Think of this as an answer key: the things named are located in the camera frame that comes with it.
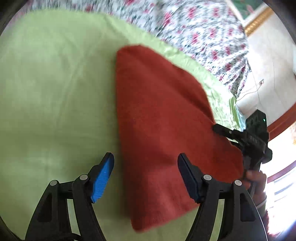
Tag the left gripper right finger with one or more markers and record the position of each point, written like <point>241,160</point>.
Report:
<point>240,220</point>

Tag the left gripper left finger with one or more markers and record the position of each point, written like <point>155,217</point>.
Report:
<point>51,221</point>

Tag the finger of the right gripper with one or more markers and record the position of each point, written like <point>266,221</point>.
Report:
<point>235,137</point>

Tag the orange knit sweater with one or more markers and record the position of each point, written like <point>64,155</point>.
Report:
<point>163,111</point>

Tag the person's right hand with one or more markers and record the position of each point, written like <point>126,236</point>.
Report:
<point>259,179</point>

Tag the floral rose quilt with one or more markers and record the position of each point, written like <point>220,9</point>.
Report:
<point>206,31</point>

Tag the light green bed sheet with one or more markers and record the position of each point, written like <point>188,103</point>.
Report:
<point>58,114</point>

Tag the gold picture frame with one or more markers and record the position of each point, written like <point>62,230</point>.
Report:
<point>251,13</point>

